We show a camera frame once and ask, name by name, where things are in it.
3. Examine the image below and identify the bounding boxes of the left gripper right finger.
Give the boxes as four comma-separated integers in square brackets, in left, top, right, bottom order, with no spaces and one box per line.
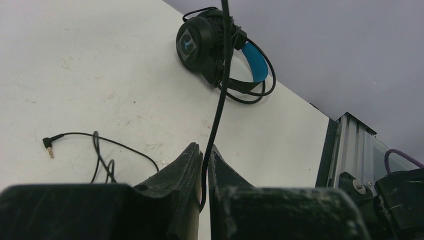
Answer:
[208,147,371,240]

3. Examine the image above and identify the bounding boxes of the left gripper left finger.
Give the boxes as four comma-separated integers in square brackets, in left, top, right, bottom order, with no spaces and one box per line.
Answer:
[0,142,203,240]

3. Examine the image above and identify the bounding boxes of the small black headphones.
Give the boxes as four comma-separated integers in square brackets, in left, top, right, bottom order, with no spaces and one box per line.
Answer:
[42,0,231,212]

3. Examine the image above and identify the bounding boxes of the large black blue headphones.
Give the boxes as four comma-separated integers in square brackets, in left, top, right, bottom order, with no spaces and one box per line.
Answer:
[175,6,277,105]

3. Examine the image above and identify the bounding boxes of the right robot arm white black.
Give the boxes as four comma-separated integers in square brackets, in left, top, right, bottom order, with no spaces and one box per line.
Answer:
[338,168,424,240]

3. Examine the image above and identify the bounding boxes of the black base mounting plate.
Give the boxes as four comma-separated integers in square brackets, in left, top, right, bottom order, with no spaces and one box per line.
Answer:
[315,118,338,188]

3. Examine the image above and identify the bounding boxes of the aluminium frame rail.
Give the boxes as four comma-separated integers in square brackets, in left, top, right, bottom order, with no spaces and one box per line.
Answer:
[326,111,422,191]

